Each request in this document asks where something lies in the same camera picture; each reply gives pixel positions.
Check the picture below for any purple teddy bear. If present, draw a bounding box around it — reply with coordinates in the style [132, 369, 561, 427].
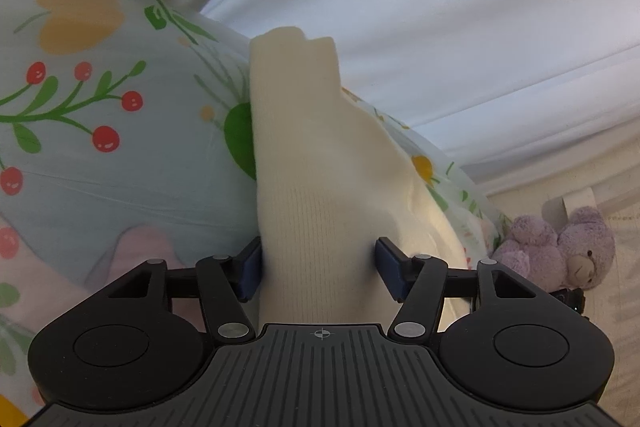
[492, 206, 616, 293]

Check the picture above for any floral print bed sheet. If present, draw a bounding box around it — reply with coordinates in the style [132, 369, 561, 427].
[1, 0, 506, 426]

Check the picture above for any cream knit sweater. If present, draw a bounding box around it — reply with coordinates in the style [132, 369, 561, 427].
[250, 27, 465, 325]

